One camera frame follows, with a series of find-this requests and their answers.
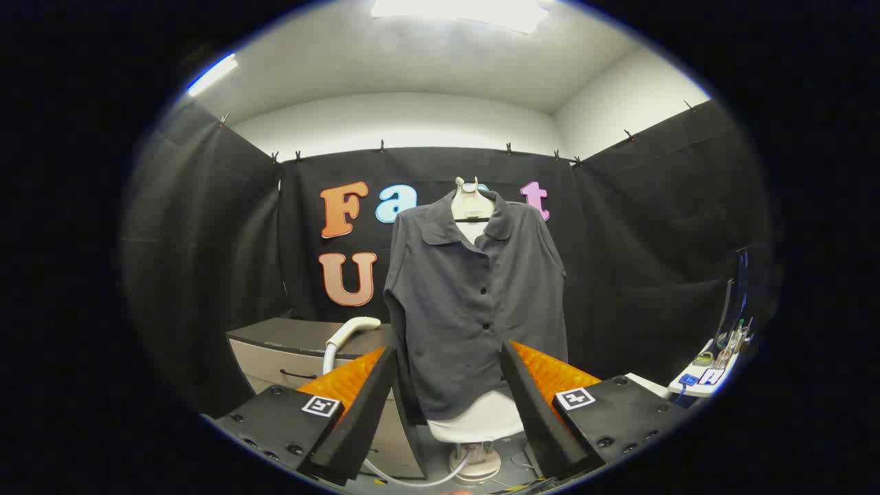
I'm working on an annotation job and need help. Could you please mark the grey button shirt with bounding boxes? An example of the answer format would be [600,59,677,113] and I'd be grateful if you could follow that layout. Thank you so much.
[383,191,569,424]

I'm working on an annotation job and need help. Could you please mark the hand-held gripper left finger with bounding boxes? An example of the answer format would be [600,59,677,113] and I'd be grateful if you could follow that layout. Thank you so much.
[213,346,399,487]

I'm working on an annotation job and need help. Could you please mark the wide ceiling light panel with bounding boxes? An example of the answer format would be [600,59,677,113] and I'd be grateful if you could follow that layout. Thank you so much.
[371,0,551,34]

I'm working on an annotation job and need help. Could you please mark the black backdrop cloth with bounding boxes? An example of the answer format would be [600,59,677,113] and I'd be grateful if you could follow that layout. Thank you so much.
[122,96,781,420]

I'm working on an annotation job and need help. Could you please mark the white mannequin torso stand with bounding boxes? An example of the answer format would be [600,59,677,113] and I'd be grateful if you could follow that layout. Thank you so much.
[426,177,527,485]

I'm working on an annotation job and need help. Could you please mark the grey drawer cabinet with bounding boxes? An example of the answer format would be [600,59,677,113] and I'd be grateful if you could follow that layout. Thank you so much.
[227,317,427,480]

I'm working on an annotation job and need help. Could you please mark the white steamer hose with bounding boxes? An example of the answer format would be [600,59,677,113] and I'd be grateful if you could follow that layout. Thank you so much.
[363,447,475,488]

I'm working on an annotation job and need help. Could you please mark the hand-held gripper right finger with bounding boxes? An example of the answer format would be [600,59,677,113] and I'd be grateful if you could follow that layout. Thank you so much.
[500,339,692,482]

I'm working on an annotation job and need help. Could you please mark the narrow ceiling light strip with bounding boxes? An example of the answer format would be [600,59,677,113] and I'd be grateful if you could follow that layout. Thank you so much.
[187,54,239,97]

